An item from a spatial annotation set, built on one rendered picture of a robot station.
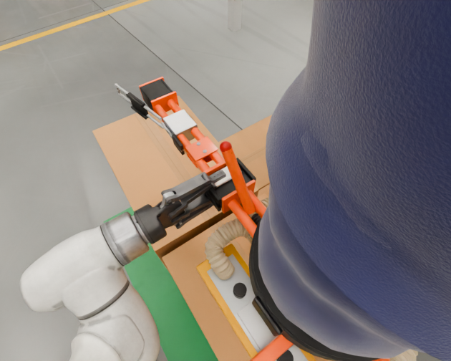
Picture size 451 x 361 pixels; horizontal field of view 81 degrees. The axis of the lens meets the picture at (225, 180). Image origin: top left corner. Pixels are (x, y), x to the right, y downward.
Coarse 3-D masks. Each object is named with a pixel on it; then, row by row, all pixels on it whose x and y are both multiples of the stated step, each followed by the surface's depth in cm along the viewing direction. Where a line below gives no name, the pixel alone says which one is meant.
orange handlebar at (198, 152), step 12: (156, 108) 70; (180, 108) 71; (192, 132) 66; (192, 144) 62; (204, 144) 62; (192, 156) 61; (204, 156) 61; (216, 156) 61; (204, 168) 59; (252, 192) 56; (228, 204) 55; (240, 216) 53; (252, 228) 51; (264, 348) 41; (276, 348) 40; (288, 348) 41; (252, 360) 40; (264, 360) 40; (384, 360) 40
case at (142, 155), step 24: (120, 120) 111; (144, 120) 111; (120, 144) 104; (144, 144) 104; (168, 144) 104; (216, 144) 104; (120, 168) 98; (144, 168) 98; (168, 168) 98; (192, 168) 98; (144, 192) 92; (216, 216) 88; (168, 240) 83
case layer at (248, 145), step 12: (264, 120) 167; (240, 132) 162; (252, 132) 162; (264, 132) 162; (240, 144) 156; (252, 144) 156; (264, 144) 156; (240, 156) 151; (252, 156) 151; (264, 156) 151; (252, 168) 147; (264, 168) 147; (264, 180) 142; (264, 192) 138
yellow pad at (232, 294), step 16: (240, 256) 60; (208, 272) 58; (240, 272) 58; (208, 288) 57; (224, 288) 56; (240, 288) 54; (224, 304) 55; (240, 304) 54; (240, 320) 53; (240, 336) 52; (256, 352) 50; (288, 352) 48; (304, 352) 50
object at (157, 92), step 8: (152, 80) 74; (160, 80) 74; (144, 88) 72; (152, 88) 72; (160, 88) 72; (168, 88) 72; (144, 96) 73; (152, 96) 70; (160, 96) 70; (168, 96) 71; (176, 96) 72; (152, 104) 70; (160, 104) 71
